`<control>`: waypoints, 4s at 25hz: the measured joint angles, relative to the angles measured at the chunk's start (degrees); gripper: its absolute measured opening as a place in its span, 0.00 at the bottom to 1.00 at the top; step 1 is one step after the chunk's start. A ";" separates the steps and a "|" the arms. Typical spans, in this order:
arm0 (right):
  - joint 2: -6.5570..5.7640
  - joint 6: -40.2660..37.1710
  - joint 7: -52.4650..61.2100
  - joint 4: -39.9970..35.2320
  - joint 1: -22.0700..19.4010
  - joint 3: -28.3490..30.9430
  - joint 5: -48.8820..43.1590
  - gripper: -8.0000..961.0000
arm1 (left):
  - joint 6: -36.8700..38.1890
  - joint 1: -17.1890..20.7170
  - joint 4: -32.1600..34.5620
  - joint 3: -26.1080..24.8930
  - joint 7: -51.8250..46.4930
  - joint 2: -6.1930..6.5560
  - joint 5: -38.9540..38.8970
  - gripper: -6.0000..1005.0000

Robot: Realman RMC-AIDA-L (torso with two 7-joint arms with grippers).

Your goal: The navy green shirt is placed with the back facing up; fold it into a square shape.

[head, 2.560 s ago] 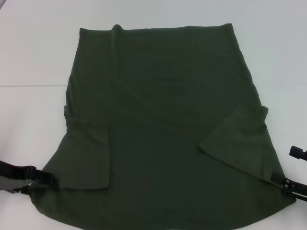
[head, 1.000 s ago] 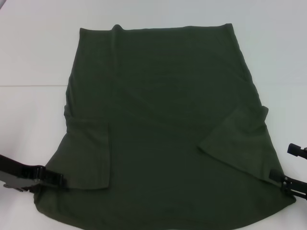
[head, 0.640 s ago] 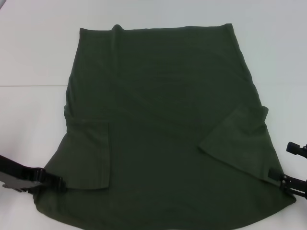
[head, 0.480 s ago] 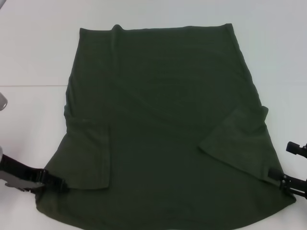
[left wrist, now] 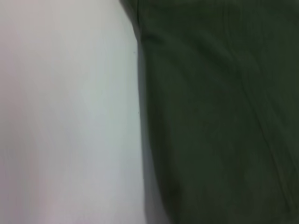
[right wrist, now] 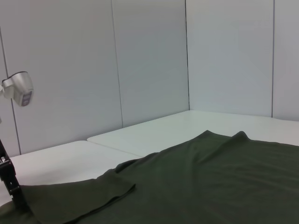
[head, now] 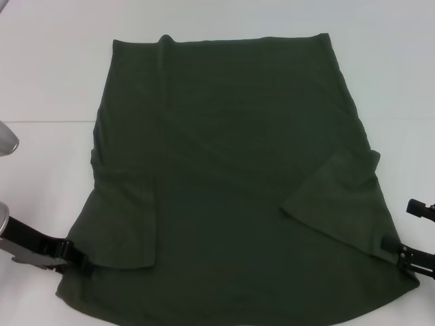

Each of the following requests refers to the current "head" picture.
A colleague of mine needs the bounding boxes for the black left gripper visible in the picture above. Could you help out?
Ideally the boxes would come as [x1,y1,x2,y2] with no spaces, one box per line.
[0,215,95,278]

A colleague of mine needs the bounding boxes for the dark green shirt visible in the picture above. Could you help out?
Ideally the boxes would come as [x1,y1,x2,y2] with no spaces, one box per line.
[54,33,419,326]

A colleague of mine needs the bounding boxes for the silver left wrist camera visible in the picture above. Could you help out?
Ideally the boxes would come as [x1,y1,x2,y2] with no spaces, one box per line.
[0,121,20,158]

